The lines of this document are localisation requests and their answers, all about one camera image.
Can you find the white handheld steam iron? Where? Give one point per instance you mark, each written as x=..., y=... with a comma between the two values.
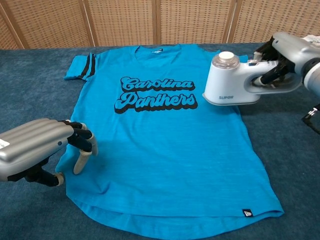
x=225, y=82

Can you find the dark teal table cloth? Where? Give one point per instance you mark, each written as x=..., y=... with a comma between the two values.
x=27, y=82

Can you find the woven wooden folding screen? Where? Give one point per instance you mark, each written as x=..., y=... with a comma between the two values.
x=120, y=22

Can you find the blue Carolina Panthers shirt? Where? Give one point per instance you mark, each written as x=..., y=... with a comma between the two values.
x=162, y=162

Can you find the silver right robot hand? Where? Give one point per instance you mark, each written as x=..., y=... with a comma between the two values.
x=292, y=47

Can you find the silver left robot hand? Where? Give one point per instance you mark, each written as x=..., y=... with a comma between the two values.
x=32, y=142

